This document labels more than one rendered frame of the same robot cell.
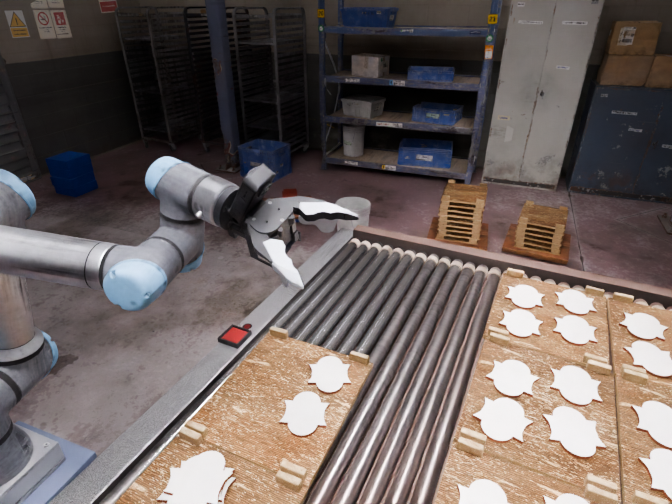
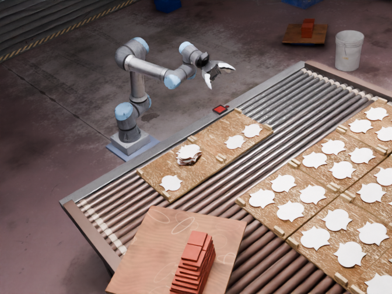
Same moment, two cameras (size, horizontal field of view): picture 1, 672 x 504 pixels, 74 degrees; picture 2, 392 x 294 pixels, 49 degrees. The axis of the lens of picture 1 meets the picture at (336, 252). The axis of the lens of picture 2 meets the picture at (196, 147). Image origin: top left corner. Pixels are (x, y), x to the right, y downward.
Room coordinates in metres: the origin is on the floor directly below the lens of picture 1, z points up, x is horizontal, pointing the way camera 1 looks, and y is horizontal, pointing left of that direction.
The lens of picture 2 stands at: (-1.06, -0.80, 2.62)
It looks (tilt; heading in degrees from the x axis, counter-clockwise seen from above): 39 degrees down; 32
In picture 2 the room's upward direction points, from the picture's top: 10 degrees counter-clockwise
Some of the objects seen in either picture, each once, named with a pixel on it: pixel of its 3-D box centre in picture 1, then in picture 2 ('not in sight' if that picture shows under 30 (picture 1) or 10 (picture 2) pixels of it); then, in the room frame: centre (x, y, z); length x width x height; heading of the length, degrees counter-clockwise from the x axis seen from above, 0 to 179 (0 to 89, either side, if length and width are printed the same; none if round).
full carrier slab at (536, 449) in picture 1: (540, 401); (338, 158); (0.82, -0.53, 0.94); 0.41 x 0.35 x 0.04; 153
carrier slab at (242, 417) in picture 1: (285, 395); (231, 135); (0.85, 0.13, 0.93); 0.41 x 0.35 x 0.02; 156
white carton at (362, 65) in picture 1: (370, 65); not in sight; (5.54, -0.40, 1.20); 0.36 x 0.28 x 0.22; 57
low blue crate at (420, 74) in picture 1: (430, 73); not in sight; (5.23, -1.04, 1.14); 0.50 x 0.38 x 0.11; 78
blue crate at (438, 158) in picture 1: (425, 152); not in sight; (5.27, -1.08, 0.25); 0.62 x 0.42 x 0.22; 77
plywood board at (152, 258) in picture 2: not in sight; (179, 255); (-0.13, -0.03, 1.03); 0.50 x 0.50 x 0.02; 7
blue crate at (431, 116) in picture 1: (437, 113); not in sight; (5.24, -1.16, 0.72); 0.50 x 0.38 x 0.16; 62
